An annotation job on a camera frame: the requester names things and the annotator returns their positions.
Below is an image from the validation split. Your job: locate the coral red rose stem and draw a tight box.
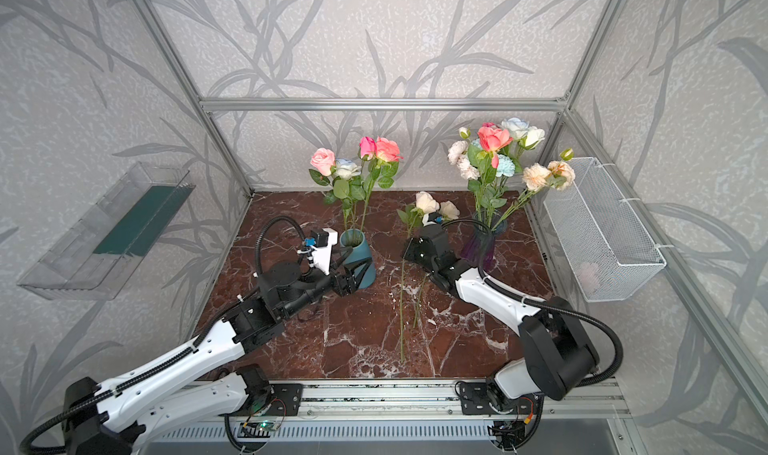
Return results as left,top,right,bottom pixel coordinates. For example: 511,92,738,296
359,136,403,231

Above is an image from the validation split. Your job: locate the deep pink rose stem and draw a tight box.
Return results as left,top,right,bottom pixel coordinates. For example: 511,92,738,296
359,136,377,231

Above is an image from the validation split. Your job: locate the cream rose stem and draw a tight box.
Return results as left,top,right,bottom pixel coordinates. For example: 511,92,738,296
397,191,440,363

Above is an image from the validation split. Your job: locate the cream peach flower stem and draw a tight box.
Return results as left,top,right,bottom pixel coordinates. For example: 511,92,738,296
502,148,576,220

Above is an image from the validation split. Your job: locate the clear plastic wall tray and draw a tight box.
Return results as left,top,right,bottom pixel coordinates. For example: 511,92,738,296
17,162,195,301

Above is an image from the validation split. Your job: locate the white wire mesh basket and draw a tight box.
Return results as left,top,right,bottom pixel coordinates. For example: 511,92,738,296
543,157,666,302

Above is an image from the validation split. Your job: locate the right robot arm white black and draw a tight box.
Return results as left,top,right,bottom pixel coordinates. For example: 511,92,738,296
403,214,624,413

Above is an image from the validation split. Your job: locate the peach carnation stem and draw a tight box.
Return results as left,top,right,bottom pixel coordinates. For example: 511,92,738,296
447,127,481,181

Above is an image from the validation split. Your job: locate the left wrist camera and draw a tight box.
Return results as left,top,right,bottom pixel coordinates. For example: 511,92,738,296
297,228,339,275

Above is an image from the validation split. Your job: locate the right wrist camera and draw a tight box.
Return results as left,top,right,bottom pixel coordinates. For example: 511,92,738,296
421,211,447,227

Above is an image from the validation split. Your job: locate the pink and white rose stem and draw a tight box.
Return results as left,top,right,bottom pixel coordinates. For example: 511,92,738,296
309,148,364,230

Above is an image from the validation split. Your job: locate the pink white rose bunch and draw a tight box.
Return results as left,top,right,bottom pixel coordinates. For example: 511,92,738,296
414,201,460,326

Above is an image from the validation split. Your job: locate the teal ceramic vase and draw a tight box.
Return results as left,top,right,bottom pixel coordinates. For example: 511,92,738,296
340,229,376,289

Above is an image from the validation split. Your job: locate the blue purple glass vase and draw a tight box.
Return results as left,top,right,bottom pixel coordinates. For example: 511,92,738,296
461,210,508,272

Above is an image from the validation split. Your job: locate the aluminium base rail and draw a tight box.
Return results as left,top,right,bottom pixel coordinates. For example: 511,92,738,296
122,378,631,444

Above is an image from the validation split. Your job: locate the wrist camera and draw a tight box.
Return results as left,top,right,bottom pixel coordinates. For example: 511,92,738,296
421,211,447,227
297,228,339,275

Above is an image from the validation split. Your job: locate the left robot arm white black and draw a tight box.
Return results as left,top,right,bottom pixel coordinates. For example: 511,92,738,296
19,216,373,454

